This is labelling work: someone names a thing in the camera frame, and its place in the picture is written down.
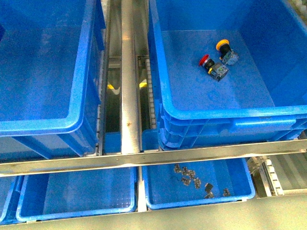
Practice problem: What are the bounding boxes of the lower blue bin left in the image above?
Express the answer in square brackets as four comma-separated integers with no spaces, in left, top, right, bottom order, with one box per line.
[0,176,24,225]

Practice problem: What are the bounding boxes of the steel divider beam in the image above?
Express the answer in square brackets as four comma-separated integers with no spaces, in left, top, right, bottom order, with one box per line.
[120,0,140,154]

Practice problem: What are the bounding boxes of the blue empty middle bin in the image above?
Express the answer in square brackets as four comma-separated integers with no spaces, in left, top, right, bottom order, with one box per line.
[0,0,106,161]

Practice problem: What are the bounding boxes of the steel front shelf rail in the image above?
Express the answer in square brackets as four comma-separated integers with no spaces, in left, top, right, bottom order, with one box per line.
[0,139,307,177]

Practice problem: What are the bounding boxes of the lower blue bin with parts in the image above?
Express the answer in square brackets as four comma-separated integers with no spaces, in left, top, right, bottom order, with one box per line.
[142,158,255,210]

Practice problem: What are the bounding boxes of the small black metal clip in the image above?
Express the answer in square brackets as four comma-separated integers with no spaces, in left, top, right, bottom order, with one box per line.
[223,188,230,196]
[181,177,191,186]
[174,163,182,173]
[193,178,201,189]
[182,167,196,179]
[204,183,214,199]

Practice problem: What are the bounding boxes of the blue target bin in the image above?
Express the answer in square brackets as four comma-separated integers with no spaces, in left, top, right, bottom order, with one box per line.
[148,0,307,150]

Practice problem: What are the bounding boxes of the yellow mushroom push button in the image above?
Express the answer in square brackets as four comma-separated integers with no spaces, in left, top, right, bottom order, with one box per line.
[215,39,239,66]

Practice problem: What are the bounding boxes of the red mushroom push button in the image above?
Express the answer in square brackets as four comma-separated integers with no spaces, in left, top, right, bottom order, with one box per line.
[199,54,229,82]

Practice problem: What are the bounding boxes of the lower blue bin middle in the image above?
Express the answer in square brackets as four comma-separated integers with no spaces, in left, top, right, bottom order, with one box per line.
[16,168,137,222]

